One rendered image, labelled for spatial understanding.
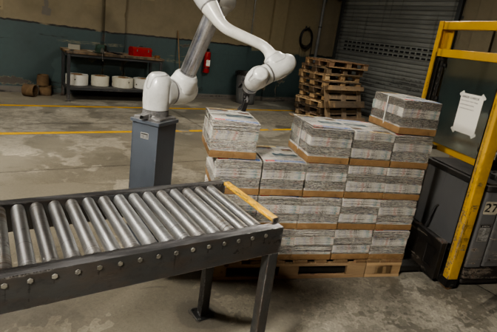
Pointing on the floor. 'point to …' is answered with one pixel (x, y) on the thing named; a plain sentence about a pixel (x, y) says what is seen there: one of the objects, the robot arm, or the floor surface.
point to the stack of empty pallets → (330, 70)
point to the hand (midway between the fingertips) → (240, 97)
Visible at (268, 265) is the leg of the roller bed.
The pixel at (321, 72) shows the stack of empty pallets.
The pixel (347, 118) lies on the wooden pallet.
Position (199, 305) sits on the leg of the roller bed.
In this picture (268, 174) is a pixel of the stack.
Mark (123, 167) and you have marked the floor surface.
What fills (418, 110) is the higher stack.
